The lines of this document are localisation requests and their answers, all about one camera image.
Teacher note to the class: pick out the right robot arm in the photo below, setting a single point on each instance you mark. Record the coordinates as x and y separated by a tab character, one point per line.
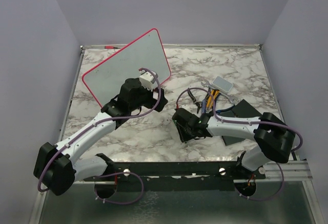
274	139

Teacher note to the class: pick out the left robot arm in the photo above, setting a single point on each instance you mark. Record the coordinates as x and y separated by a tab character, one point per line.
58	166

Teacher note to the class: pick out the black grey handled pliers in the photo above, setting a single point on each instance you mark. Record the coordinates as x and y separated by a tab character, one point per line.
197	103

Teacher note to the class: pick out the black network switch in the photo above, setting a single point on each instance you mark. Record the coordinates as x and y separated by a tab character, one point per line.
245	110

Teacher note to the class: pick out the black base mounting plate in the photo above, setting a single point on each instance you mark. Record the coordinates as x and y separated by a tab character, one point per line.
173	176

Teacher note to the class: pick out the pink framed whiteboard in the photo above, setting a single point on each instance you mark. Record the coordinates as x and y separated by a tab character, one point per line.
106	78

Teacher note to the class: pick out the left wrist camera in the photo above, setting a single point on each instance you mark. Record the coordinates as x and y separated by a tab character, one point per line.
148	80

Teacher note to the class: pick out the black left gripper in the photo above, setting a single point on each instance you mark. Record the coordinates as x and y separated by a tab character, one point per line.
152	100

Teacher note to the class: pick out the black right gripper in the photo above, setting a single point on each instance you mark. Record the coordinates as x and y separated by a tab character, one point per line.
183	136

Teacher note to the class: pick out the yellow black utility knife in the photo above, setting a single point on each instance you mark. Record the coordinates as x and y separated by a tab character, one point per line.
211	97

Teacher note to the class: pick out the aluminium frame rail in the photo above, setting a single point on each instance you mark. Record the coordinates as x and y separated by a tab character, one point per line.
296	170

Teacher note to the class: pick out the grey white router box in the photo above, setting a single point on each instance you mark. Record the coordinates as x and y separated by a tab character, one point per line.
222	84

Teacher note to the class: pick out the red marker at wall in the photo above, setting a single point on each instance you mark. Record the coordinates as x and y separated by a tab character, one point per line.
111	47

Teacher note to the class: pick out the silver open-end wrench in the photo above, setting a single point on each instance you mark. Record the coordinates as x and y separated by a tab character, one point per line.
232	99

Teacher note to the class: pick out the blue handled pliers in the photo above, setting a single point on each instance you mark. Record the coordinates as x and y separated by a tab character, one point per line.
220	110

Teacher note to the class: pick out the black flat box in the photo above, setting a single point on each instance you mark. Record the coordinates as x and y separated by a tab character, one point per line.
229	140

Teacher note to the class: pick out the blue transparent screwdriver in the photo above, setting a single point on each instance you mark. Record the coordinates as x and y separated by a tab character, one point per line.
204	106

